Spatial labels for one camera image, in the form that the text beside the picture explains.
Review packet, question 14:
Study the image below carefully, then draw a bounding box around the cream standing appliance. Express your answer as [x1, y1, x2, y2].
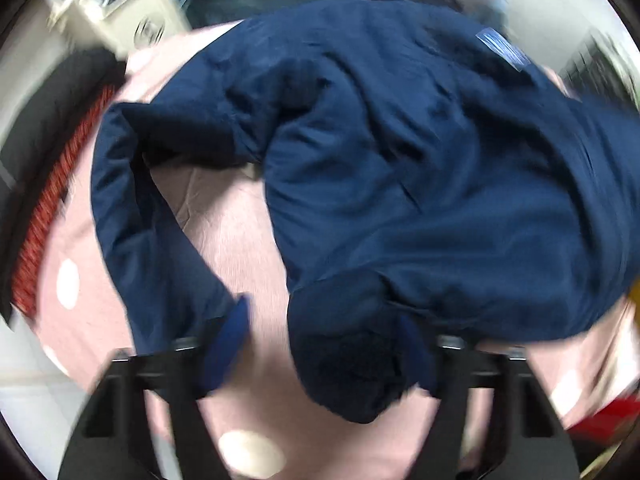
[47, 0, 192, 59]

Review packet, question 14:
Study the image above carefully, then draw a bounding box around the black cloth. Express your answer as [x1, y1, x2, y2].
[0, 47, 126, 328]

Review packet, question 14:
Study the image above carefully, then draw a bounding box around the red object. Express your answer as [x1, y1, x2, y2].
[564, 394, 637, 442]

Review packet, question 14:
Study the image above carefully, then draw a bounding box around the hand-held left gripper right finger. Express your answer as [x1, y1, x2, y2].
[396, 314, 582, 480]

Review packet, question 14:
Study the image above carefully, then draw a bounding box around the dark cluttered shelf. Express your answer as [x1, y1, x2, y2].
[560, 34, 640, 107]

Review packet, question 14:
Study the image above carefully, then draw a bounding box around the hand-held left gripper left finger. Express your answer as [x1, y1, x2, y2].
[57, 294, 252, 480]

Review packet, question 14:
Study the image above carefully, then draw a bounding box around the navy blue padded jacket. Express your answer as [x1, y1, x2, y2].
[90, 0, 640, 426]

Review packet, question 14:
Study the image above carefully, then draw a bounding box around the pink polka dot blanket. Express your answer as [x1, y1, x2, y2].
[10, 20, 640, 480]

